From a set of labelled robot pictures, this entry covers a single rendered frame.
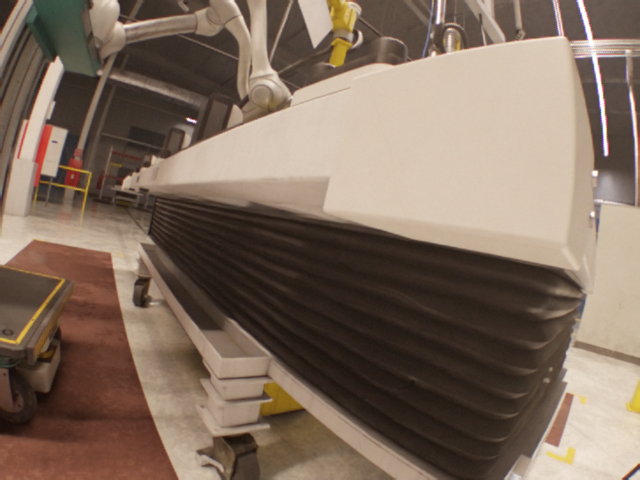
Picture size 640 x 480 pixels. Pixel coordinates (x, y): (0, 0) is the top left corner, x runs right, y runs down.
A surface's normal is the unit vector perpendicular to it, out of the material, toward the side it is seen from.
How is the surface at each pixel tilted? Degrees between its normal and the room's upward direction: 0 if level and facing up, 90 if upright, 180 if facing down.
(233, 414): 90
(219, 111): 90
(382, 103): 90
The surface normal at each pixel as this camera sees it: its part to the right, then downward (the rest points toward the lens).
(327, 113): -0.76, -0.16
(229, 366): 0.62, 0.15
